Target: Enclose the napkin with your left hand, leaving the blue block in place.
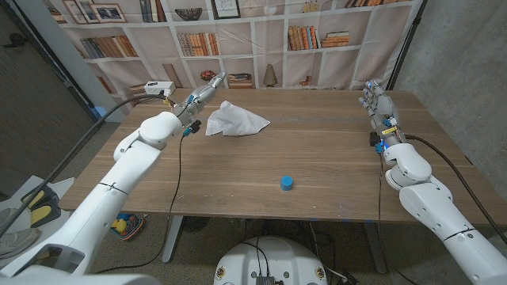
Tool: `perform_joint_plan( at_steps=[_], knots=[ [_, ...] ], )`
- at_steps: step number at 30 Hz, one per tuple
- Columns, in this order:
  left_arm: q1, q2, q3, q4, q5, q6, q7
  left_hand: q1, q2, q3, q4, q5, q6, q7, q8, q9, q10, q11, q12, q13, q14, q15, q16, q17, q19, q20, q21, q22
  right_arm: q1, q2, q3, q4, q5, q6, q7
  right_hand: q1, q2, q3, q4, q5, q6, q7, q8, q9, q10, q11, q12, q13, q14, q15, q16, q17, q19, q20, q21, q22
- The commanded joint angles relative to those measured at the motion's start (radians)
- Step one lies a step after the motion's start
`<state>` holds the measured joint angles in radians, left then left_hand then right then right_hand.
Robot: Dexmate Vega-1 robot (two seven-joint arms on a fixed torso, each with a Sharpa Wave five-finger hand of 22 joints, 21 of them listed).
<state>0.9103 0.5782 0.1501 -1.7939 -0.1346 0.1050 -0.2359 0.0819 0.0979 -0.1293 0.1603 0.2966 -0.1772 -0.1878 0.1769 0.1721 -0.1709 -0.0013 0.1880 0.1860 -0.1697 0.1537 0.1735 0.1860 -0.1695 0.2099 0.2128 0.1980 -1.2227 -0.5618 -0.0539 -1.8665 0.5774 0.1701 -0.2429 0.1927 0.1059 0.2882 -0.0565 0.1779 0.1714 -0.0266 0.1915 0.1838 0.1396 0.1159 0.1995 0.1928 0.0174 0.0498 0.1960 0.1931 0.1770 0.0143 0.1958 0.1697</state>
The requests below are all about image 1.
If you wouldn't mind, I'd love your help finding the printed bookshelf backdrop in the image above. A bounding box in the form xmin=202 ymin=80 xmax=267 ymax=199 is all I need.
xmin=41 ymin=0 xmax=425 ymax=116

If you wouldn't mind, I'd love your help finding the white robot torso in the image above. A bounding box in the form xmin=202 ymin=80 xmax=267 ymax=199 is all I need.
xmin=213 ymin=236 xmax=329 ymax=285

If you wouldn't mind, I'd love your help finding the white cloth napkin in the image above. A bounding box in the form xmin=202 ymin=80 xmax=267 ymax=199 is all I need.
xmin=204 ymin=100 xmax=272 ymax=137

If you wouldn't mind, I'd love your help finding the black power strip cord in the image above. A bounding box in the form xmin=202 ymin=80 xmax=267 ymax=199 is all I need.
xmin=136 ymin=91 xmax=166 ymax=106

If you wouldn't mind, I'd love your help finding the black round ribbed disc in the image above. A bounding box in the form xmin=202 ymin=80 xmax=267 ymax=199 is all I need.
xmin=182 ymin=216 xmax=210 ymax=234

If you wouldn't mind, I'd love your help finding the grey table leg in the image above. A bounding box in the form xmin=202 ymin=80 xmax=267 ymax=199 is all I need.
xmin=162 ymin=215 xmax=184 ymax=263
xmin=363 ymin=222 xmax=388 ymax=275

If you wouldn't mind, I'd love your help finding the colourful toy basket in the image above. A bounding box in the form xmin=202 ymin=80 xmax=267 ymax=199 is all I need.
xmin=110 ymin=212 xmax=145 ymax=241

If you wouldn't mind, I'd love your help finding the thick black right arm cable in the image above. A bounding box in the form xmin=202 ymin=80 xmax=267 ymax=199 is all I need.
xmin=404 ymin=134 xmax=507 ymax=245

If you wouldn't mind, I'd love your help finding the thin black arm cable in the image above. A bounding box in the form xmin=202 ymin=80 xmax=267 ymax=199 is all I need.
xmin=375 ymin=152 xmax=419 ymax=285
xmin=94 ymin=132 xmax=186 ymax=275

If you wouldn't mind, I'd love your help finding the black torso cable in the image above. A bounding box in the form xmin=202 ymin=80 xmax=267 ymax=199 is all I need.
xmin=241 ymin=236 xmax=274 ymax=278

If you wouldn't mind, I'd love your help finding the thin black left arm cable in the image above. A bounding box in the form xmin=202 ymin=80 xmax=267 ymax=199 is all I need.
xmin=94 ymin=132 xmax=186 ymax=275

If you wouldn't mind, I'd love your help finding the grey sneaker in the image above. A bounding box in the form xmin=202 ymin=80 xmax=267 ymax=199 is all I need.
xmin=0 ymin=207 xmax=20 ymax=234
xmin=0 ymin=228 xmax=40 ymax=258

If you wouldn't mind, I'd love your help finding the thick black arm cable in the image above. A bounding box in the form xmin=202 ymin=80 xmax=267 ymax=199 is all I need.
xmin=404 ymin=134 xmax=507 ymax=245
xmin=0 ymin=93 xmax=170 ymax=238

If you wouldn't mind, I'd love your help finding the black door handle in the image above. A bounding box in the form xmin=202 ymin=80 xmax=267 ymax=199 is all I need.
xmin=2 ymin=32 xmax=28 ymax=49

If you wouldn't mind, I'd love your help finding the yellow black foot pedal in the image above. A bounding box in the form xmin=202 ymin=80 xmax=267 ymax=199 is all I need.
xmin=20 ymin=184 xmax=59 ymax=211
xmin=29 ymin=202 xmax=63 ymax=230

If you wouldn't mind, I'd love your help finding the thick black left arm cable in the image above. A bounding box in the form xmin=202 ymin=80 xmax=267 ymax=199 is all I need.
xmin=0 ymin=93 xmax=170 ymax=238

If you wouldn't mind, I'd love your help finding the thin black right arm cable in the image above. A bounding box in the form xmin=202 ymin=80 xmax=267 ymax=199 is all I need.
xmin=375 ymin=152 xmax=419 ymax=285

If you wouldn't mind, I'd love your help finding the white box device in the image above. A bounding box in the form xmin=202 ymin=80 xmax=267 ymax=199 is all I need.
xmin=143 ymin=81 xmax=177 ymax=97

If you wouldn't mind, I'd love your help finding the white floor board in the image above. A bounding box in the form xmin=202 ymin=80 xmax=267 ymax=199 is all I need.
xmin=0 ymin=175 xmax=75 ymax=266

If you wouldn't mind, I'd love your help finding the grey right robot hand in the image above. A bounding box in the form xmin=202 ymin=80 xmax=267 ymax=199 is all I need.
xmin=358 ymin=80 xmax=407 ymax=150

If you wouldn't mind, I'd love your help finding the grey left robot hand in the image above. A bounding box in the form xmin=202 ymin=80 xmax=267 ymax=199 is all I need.
xmin=173 ymin=70 xmax=228 ymax=127

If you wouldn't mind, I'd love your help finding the black backdrop stand pole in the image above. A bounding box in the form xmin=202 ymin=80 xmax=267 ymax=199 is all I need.
xmin=386 ymin=0 xmax=429 ymax=91

